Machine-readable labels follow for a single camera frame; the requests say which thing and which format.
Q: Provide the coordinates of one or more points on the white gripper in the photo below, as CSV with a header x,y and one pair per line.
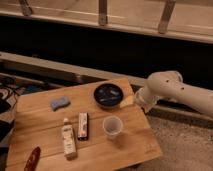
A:
x,y
144,99

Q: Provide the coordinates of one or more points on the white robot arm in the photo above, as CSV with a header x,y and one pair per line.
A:
x,y
169,85

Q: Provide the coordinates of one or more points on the black round bowl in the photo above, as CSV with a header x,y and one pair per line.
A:
x,y
108,95

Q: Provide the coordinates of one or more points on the clear plastic cup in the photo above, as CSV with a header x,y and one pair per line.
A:
x,y
112,126

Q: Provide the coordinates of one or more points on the wooden table board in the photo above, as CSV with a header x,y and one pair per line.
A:
x,y
90,127

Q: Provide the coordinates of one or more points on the blue sponge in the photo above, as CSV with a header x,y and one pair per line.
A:
x,y
59,103

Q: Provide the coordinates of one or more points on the white small bottle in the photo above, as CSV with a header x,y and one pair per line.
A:
x,y
68,139

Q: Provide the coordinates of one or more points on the red oblong object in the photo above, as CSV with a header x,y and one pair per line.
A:
x,y
33,160

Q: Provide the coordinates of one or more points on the metal bracket right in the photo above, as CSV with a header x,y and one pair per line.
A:
x,y
166,15

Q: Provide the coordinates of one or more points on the metal bracket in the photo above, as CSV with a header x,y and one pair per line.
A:
x,y
25,8
166,15
102,9

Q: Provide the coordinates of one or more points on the metal bracket middle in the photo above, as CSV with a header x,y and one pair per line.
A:
x,y
102,9

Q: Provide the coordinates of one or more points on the cables clutter at left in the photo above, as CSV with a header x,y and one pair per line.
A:
x,y
10,91

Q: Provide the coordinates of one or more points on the metal bracket left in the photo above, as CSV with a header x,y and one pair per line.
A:
x,y
25,8

